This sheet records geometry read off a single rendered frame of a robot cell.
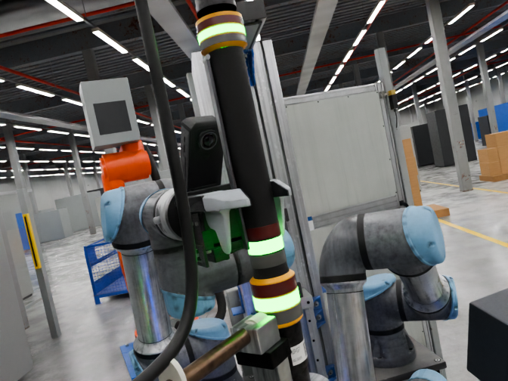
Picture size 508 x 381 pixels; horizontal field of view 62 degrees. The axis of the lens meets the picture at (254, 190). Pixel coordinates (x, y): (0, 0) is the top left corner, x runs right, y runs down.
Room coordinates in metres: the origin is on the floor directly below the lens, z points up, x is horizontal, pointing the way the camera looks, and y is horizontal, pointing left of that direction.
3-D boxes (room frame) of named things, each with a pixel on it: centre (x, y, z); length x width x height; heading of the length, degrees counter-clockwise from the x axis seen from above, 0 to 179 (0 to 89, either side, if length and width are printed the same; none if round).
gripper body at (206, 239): (0.50, 0.06, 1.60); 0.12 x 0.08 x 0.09; 28
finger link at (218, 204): (0.39, 0.03, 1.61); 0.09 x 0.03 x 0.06; 19
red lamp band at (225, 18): (0.39, 0.00, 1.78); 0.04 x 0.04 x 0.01
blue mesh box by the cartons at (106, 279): (7.36, 2.42, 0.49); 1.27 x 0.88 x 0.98; 176
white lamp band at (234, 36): (0.39, 0.00, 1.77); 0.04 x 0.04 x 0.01
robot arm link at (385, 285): (1.20, -0.29, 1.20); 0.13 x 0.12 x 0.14; 66
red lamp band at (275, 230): (0.39, 0.00, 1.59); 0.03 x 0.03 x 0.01
